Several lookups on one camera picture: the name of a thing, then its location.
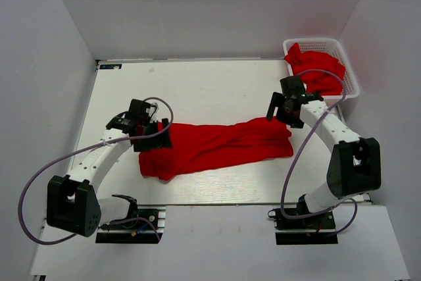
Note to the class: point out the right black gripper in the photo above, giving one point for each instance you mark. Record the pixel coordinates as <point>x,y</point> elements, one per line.
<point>277,100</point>

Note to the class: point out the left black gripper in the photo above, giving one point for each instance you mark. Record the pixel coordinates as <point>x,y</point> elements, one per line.
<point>158,141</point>

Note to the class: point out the red t shirt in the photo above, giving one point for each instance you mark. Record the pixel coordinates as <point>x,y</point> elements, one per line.
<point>319,71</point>
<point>197,148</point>

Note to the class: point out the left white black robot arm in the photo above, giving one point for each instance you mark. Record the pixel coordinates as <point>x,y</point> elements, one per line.
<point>72,202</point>

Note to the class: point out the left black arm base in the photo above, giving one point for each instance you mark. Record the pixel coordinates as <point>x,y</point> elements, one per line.
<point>149,230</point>

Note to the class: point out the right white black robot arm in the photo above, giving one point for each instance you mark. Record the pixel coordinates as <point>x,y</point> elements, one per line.
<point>355,163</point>

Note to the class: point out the red t shirt in basket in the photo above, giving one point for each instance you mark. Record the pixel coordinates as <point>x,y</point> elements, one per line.
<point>319,71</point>

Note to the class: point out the white plastic basket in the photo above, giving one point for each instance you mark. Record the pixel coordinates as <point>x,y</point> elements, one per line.
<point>333,48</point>

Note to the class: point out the dark label sticker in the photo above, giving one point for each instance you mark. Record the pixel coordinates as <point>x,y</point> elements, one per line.
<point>110,66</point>

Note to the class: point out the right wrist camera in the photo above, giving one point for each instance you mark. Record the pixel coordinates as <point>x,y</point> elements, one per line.
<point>294,89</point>

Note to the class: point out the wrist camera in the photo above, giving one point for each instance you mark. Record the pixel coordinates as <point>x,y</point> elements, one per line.
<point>294,89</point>
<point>140,113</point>

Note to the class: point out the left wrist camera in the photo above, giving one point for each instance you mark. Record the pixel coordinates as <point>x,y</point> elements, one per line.
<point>140,113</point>

